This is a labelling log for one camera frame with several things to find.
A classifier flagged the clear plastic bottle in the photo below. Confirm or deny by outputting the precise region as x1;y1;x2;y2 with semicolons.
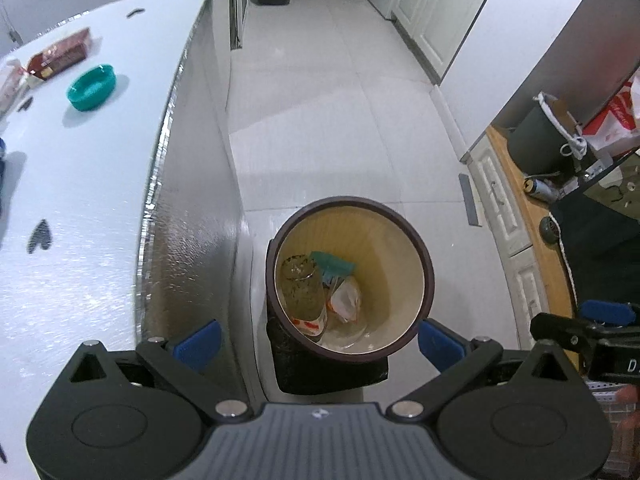
279;255;329;343

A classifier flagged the round brown-rimmed trash bin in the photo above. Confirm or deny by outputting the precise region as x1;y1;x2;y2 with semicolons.
265;196;435;396

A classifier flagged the white refrigerator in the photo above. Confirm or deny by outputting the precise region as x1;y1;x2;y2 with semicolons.
230;0;249;51

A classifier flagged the teal white snack packet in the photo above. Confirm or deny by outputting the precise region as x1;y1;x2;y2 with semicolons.
308;251;357;283

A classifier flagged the grey bin with white bag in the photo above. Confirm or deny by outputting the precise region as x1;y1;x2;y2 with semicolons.
507;92;586;181

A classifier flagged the olive green cloth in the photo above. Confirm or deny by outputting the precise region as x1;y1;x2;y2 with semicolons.
575;152;640;206

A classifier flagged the white red wrapper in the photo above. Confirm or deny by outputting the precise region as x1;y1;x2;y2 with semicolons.
0;58;31;116

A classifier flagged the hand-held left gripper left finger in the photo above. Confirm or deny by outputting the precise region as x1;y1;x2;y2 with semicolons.
62;319;253;418

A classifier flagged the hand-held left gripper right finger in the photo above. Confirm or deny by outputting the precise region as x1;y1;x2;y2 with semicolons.
390;319;583;421

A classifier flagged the person's right hand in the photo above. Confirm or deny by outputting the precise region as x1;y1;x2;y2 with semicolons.
612;384;640;456

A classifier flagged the metal spray can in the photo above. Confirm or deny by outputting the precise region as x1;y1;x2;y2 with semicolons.
522;176;560;202

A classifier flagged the teal plastic lid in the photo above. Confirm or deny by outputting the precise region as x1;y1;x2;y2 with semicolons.
66;63;117;111

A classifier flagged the clear orange plastic bag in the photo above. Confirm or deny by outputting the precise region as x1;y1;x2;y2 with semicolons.
327;276;362;323

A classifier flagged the red cigarette box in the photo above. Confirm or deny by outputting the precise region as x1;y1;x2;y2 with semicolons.
26;27;93;81

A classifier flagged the white low cabinet wooden top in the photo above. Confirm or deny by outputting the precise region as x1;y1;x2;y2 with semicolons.
460;125;583;341

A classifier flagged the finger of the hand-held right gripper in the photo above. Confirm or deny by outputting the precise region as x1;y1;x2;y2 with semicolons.
579;300;640;328
530;312;608;357

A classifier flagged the red white shopping bag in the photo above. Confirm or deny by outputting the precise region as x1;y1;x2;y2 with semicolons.
582;67;640;158

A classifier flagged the white kitchen cabinet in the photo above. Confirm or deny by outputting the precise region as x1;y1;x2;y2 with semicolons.
391;0;503;86

